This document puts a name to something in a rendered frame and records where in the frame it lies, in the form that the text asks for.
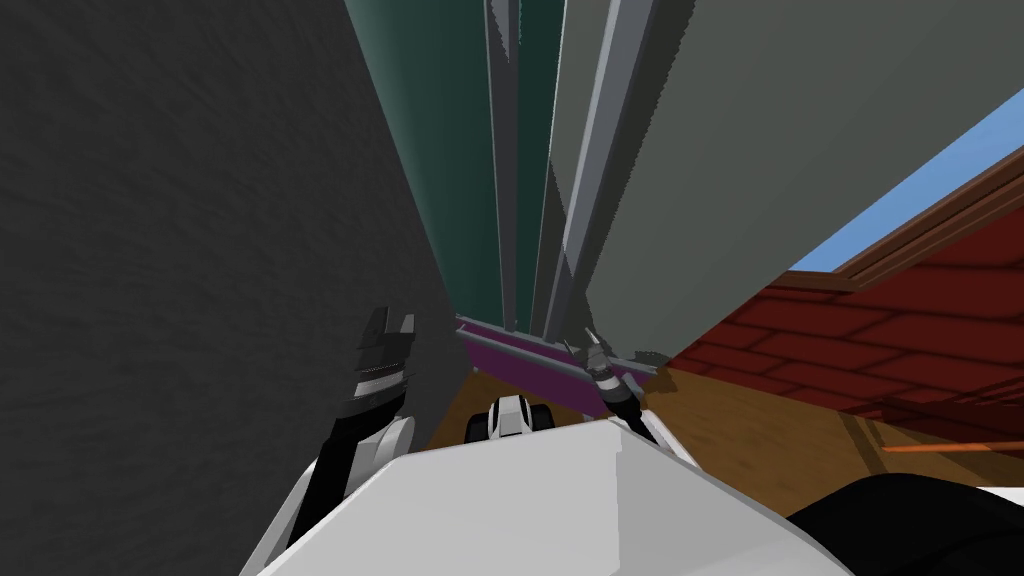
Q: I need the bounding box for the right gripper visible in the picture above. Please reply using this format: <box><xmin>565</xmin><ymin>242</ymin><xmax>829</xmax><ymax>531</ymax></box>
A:
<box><xmin>562</xmin><ymin>325</ymin><xmax>616</xmax><ymax>377</ymax></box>

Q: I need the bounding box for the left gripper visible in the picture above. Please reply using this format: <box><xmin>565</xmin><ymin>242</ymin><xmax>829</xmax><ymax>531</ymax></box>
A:
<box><xmin>355</xmin><ymin>306</ymin><xmax>417</xmax><ymax>374</ymax></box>

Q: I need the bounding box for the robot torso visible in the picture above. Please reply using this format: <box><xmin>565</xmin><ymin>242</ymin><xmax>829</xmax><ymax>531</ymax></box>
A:
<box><xmin>254</xmin><ymin>393</ymin><xmax>857</xmax><ymax>576</ymax></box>

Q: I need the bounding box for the dark teal door leaf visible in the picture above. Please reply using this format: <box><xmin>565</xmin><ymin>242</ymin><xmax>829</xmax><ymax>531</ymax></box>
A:
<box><xmin>343</xmin><ymin>0</ymin><xmax>571</xmax><ymax>331</ymax></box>

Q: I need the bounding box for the brown framed window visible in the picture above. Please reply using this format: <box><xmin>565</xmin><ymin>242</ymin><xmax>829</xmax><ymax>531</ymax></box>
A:
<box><xmin>787</xmin><ymin>86</ymin><xmax>1024</xmax><ymax>294</ymax></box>

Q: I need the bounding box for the purple panel with grey rail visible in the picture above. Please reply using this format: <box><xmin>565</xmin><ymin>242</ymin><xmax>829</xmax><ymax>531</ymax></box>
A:
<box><xmin>454</xmin><ymin>315</ymin><xmax>661</xmax><ymax>421</ymax></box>

